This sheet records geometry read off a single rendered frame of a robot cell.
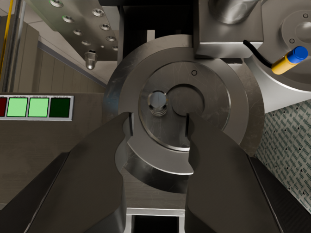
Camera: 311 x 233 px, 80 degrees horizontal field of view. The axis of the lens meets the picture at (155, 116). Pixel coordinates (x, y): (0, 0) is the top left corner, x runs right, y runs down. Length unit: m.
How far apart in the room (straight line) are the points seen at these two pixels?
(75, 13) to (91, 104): 0.23
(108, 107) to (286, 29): 0.18
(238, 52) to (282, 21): 0.07
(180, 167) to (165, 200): 0.36
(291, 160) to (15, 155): 0.62
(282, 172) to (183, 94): 0.26
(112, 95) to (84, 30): 0.32
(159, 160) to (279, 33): 0.17
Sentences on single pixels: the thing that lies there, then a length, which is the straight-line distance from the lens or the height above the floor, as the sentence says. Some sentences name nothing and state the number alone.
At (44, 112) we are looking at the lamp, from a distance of 0.59.
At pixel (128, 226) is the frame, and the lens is 0.55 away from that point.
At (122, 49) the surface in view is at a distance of 0.20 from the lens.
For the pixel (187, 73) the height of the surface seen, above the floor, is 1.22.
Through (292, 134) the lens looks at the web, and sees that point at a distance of 0.35.
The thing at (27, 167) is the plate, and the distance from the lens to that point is 0.62.
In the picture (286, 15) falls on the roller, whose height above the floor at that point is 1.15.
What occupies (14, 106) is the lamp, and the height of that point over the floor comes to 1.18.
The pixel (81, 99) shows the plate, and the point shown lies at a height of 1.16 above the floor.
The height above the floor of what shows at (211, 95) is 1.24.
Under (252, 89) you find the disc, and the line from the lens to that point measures 0.19.
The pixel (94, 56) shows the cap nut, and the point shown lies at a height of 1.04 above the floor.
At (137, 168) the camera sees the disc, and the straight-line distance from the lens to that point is 0.17.
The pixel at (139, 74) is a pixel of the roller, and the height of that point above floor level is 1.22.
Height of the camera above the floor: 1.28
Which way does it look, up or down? 9 degrees down
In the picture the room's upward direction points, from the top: 179 degrees counter-clockwise
